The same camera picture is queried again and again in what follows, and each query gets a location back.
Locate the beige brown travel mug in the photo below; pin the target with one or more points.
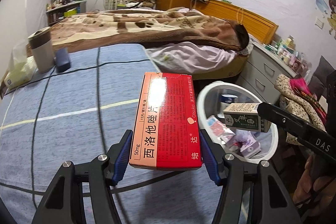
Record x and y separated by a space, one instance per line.
41 47

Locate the purple grape juice carton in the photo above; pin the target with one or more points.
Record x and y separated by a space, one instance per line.
244 143

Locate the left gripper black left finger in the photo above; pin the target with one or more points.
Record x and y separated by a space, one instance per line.
63 201

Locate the green white medicine box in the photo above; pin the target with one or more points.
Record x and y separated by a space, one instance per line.
244 116

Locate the floral quilted cloth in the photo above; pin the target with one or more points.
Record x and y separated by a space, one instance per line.
296 98

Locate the cluttered side desk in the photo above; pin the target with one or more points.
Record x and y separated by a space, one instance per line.
56 11

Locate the pink red small carton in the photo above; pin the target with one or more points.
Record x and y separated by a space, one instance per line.
220 130

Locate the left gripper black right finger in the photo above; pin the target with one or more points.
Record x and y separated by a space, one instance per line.
268 201

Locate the grey drawer cabinet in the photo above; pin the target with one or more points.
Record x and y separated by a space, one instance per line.
260 73

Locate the brown patterned blanket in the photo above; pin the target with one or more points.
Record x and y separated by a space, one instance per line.
146 27

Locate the person's right hand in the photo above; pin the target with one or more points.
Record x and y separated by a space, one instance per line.
306 186

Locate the tissue pack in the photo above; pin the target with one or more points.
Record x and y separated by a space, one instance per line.
21 67

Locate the white round trash bin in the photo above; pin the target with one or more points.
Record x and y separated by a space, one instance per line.
208 104

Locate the pink floral pillow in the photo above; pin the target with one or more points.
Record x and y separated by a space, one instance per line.
188 58

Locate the orange wooden headboard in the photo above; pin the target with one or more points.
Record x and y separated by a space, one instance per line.
261 28

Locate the navy glasses case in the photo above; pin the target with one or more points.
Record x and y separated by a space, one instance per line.
63 62

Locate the red medicine box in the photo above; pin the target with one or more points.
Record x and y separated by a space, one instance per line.
166 130

